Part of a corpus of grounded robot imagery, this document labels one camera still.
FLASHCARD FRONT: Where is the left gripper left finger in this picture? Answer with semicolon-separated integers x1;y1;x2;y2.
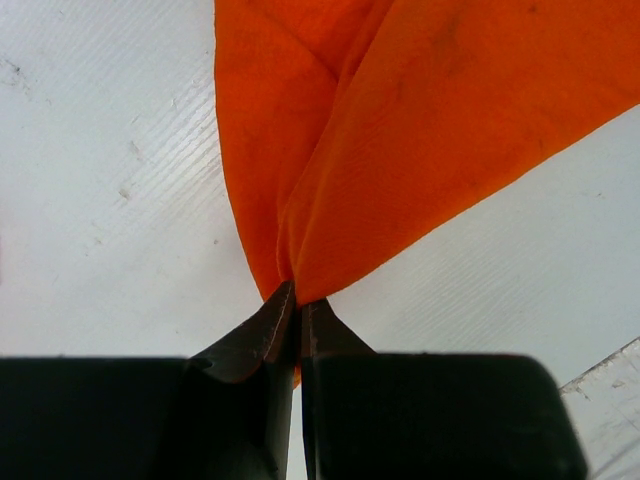
1;282;296;479

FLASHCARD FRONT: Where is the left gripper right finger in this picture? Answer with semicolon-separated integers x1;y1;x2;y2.
301;300;589;480

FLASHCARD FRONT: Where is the orange t shirt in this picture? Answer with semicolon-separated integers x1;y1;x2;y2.
212;0;640;389

